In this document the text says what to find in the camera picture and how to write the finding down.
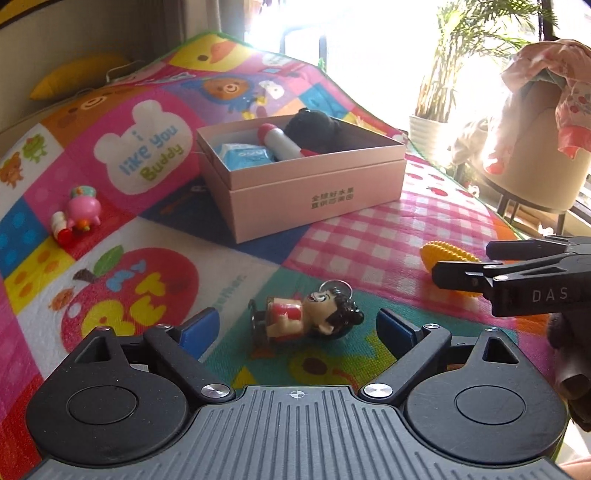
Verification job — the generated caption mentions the colourful cartoon play mat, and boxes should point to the colourful cartoon play mat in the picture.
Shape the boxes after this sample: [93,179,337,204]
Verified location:
[0,30,591,480]

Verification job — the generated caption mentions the blue tissue packet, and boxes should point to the blue tissue packet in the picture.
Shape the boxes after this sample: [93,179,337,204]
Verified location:
[217,143,278,171]

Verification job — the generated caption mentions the beige armchair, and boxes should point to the beige armchair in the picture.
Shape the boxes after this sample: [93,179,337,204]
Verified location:
[480,80,591,232]

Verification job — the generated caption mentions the yellow corn toy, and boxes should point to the yellow corn toy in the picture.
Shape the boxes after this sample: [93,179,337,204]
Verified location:
[420,241,485,301]

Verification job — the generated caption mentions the pink cardboard box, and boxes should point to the pink cardboard box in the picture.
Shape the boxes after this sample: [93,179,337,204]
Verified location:
[196,110,407,244]

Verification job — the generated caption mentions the black window frame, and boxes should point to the black window frame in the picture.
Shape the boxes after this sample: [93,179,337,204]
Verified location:
[277,25,329,70]

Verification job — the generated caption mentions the framed wall picture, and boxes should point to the framed wall picture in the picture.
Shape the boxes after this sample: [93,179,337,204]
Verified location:
[0,0,28,24]

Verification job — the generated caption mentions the potted plant white pot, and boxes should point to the potted plant white pot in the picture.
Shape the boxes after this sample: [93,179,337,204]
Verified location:
[409,0,559,168]

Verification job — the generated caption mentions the black-haired figure keychain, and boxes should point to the black-haired figure keychain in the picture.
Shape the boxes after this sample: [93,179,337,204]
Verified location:
[248,279,365,344]

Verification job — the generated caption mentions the pink pig toy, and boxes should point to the pink pig toy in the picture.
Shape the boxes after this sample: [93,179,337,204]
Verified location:
[50,185,103,243]

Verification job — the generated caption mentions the yellow cushion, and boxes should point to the yellow cushion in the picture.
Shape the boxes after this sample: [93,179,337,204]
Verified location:
[30,53,132,101]

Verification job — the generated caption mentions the person's right hand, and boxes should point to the person's right hand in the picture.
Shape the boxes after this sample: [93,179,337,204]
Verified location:
[546,311,591,431]

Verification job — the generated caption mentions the black plush toy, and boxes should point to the black plush toy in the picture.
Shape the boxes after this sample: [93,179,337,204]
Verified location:
[283,108,345,153]

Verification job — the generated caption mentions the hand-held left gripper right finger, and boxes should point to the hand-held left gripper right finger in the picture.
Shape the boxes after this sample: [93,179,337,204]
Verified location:
[362,308,527,403]

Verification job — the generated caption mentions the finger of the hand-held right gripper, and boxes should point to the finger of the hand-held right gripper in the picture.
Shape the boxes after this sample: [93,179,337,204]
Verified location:
[431,251,591,296]
[485,235,591,262]

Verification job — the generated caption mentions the pink floral cloth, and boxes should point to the pink floral cloth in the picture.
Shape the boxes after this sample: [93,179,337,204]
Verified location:
[501,39,591,160]

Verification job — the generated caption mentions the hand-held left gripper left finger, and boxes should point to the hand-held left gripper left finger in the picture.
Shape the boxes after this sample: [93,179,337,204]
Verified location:
[69,308,236,402]

